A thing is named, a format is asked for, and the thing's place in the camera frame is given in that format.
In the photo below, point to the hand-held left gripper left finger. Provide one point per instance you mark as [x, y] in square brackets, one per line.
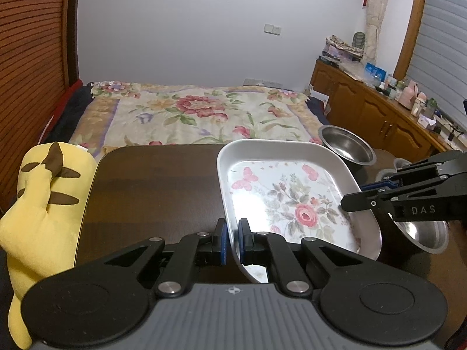
[222, 248]

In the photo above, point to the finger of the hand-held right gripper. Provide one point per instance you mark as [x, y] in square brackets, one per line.
[361, 202]
[383, 185]

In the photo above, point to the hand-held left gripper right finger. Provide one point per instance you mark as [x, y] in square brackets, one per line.
[241, 244]

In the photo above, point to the large steel bowl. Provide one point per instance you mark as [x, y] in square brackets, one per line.
[423, 235]

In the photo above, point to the small steel bowl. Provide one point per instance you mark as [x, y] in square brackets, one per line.
[346, 149]

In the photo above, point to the white floral square plate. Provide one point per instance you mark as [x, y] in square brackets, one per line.
[292, 189]

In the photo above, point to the wooden cabinet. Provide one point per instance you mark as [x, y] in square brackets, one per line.
[368, 113]

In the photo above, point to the pale tissue box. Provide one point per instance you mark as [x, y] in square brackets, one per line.
[427, 121]

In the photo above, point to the black power adapter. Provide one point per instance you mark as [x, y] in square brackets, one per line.
[451, 133]

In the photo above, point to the dark blue blanket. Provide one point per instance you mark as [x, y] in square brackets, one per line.
[317, 111]

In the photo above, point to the white paper bag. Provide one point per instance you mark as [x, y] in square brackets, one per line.
[319, 97]

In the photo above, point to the blue box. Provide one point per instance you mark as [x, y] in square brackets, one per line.
[375, 71]

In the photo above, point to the clear plastic bags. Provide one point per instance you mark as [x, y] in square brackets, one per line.
[354, 69]

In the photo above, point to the dark flat box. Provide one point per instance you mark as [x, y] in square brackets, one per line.
[328, 60]

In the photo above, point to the floral bedspread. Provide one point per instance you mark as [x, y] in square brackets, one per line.
[182, 116]

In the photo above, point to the pile of printed papers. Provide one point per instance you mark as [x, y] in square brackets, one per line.
[341, 47]

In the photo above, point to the small grey fan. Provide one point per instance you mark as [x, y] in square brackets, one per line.
[358, 40]

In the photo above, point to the cream curtain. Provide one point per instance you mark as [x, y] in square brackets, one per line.
[375, 14]

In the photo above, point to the yellow plush toy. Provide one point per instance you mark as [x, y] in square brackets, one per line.
[36, 207]

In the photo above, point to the red and black cloth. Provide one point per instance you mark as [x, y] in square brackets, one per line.
[62, 113]

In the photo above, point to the wooden louvered wardrobe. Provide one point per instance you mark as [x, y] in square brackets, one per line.
[33, 62]

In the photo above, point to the wooden window frame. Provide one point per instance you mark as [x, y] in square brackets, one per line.
[414, 25]

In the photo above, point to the white wall switch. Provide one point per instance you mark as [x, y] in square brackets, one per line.
[272, 29]

